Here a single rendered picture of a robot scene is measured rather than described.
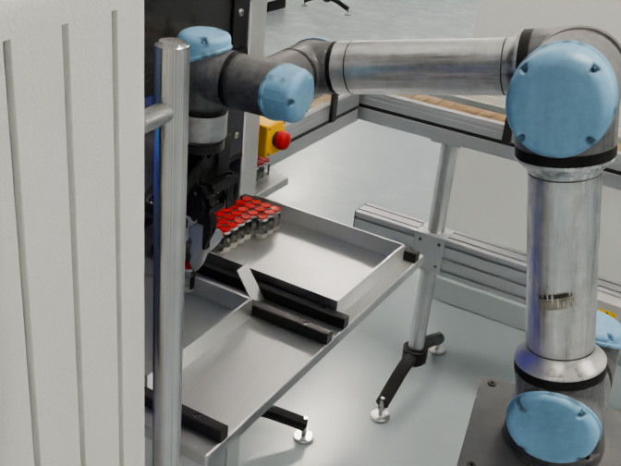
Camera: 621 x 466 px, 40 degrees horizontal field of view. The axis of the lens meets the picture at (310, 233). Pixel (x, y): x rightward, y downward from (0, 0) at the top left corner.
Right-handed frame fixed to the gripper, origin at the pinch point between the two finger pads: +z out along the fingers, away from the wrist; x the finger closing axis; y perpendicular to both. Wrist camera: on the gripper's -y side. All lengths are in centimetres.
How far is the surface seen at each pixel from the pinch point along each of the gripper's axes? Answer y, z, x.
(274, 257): 27.9, 12.0, 2.0
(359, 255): 39.4, 11.9, -9.6
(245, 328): 5.6, 11.6, -8.0
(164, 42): -43, -50, -33
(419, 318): 121, 77, 8
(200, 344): -4.7, 9.3, -7.3
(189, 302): 5.5, 11.6, 3.4
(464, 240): 124, 47, 0
